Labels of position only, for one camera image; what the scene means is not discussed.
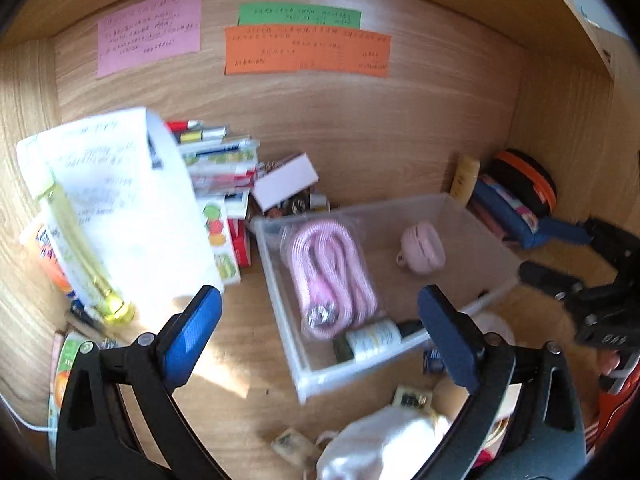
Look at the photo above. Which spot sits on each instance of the pink paper note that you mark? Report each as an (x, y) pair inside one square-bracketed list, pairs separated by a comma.
[(150, 30)]

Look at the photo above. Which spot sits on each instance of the yellow squeeze tube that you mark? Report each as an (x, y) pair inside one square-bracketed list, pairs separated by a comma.
[(464, 180)]

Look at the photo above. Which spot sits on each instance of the white pen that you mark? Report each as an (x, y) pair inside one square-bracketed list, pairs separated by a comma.
[(495, 296)]

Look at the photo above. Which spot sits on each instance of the stack of books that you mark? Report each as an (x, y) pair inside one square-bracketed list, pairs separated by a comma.
[(220, 165)]

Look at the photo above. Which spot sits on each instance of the blue pencil case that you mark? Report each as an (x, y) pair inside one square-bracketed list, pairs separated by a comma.
[(515, 215)]

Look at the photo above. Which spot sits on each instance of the small blue packet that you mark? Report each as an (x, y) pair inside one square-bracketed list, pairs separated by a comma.
[(432, 360)]

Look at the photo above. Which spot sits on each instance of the red pouch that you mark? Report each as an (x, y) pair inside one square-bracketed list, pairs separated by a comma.
[(487, 460)]

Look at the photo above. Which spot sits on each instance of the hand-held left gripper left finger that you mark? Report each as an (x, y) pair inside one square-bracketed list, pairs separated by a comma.
[(195, 330)]

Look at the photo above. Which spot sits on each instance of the white cloth pouch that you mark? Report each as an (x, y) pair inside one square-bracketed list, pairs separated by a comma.
[(380, 445)]

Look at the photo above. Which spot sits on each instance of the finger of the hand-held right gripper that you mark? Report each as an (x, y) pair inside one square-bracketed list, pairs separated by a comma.
[(607, 240), (547, 280)]

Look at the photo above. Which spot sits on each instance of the red white box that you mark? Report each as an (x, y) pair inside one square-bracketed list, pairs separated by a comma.
[(242, 245)]

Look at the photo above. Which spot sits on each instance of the green paper note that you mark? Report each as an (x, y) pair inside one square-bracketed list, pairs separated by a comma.
[(300, 16)]

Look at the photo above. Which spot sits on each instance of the beige round box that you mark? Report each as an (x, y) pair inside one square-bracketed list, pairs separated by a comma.
[(450, 400)]

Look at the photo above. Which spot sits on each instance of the red white marker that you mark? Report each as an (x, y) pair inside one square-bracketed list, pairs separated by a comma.
[(182, 125)]

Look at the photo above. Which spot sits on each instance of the person's right hand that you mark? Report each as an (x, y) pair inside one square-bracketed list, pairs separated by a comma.
[(609, 361)]

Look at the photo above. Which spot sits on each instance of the yellow marker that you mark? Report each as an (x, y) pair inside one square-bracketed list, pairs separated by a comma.
[(202, 135)]

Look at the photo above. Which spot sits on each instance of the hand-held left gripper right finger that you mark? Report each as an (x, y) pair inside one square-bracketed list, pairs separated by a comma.
[(445, 340)]

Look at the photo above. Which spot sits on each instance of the small dark bottle white label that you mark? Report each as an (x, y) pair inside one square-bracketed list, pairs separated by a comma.
[(370, 340)]

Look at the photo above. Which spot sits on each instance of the fruit print box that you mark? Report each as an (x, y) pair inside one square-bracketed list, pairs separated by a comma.
[(220, 240)]

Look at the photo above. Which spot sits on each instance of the green orange fruit packet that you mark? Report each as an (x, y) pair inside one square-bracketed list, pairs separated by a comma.
[(62, 375)]

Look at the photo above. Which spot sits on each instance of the white cardboard box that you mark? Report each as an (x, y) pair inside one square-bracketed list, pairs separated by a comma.
[(285, 180)]

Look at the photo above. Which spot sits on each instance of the pile of small trinkets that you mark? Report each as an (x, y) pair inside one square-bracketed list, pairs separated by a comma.
[(305, 204)]

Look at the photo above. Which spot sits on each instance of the clear plastic bin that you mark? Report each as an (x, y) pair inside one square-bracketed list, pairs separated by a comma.
[(390, 240)]

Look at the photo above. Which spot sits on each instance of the orange white tube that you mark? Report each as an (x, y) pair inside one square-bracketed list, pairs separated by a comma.
[(45, 255)]

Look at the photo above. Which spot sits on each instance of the black orange zip case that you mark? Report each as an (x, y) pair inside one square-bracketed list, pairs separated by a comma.
[(530, 175)]

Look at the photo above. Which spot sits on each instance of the cream printed tag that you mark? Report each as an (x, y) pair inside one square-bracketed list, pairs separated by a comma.
[(410, 397), (292, 445)]

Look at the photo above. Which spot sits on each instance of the orange paper note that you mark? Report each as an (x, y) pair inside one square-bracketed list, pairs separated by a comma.
[(305, 52)]

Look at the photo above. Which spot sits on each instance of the pink round case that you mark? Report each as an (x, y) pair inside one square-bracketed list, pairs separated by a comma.
[(422, 247)]

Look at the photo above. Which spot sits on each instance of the pink flat case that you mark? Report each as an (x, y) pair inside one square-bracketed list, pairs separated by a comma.
[(487, 220)]

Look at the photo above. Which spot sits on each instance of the yellow clear tube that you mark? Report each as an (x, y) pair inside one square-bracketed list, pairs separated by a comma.
[(80, 250)]

